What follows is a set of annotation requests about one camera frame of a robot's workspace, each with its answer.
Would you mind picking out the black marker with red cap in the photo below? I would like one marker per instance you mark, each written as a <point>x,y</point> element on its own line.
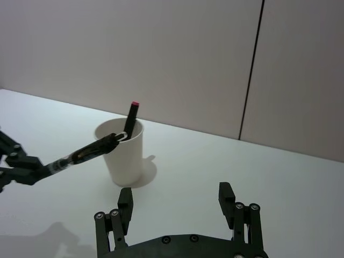
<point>131,118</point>

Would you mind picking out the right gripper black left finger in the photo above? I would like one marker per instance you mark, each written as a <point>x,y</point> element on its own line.
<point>125,207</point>

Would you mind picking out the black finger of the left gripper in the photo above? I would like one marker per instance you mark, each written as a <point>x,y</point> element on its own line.
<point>25,162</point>
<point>27,177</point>

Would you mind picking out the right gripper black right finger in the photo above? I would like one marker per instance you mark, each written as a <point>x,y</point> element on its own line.
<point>227,204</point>

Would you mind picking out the white paper cup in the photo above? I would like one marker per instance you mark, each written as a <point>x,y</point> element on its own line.
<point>126,161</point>

